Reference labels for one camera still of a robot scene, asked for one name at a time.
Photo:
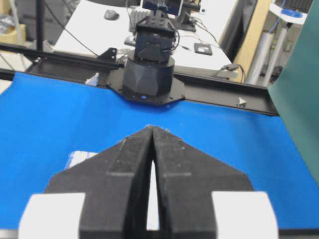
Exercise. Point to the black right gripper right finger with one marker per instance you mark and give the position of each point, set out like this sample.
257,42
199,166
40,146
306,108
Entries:
186,178

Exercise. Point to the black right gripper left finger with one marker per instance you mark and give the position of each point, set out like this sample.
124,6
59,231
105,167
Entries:
114,183

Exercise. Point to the white blue striped towel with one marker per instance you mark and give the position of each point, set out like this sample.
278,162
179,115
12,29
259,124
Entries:
77,157

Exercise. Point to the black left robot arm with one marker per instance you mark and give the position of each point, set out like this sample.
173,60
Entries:
150,66

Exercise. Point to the blue table cloth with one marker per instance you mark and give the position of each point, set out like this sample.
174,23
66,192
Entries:
43,120

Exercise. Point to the small black box on desk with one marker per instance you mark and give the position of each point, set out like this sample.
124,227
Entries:
204,49

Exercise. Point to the dark green board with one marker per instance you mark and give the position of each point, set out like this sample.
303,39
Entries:
296,93

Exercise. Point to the white desk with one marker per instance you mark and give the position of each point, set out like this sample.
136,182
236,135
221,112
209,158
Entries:
88,33

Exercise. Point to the black computer mouse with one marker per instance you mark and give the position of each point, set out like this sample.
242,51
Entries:
111,15

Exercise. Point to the black mounting rail plate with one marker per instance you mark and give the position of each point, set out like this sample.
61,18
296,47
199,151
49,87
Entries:
76,68

